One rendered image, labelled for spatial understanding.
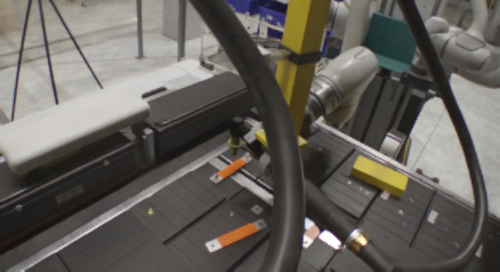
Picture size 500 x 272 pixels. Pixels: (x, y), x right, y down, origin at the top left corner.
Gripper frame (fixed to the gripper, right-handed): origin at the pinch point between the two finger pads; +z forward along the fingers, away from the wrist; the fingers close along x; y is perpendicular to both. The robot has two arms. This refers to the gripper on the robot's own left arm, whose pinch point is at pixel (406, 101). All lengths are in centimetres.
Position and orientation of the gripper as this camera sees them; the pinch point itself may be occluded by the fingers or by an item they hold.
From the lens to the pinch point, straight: 153.8
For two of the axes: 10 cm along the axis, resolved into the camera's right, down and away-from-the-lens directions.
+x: 8.6, 3.7, -3.5
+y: -4.9, 4.5, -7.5
